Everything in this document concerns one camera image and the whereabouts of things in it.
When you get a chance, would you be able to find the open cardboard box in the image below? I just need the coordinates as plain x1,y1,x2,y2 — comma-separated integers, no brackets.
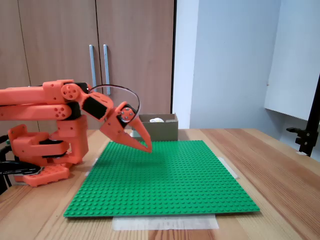
129,113,179,142

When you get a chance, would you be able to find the green studded baseplate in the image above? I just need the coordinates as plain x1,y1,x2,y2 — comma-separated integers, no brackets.
63,140,261,219

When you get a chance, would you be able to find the brown wooden cabinet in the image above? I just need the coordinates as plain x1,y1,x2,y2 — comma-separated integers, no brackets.
0,0,176,131

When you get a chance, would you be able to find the black table clamp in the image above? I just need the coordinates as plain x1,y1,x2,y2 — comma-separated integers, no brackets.
0,161,43,176

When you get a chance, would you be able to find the grey metal cabinet handle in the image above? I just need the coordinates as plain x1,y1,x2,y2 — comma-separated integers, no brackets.
89,44,98,88
103,44,111,96

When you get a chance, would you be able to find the black power cable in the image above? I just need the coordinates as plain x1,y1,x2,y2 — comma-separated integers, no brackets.
0,134,13,196

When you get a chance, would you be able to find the black camera stand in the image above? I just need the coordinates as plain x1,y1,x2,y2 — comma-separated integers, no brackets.
286,73,320,158

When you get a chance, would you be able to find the white wall panel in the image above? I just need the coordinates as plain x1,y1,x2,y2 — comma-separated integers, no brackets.
264,0,320,122

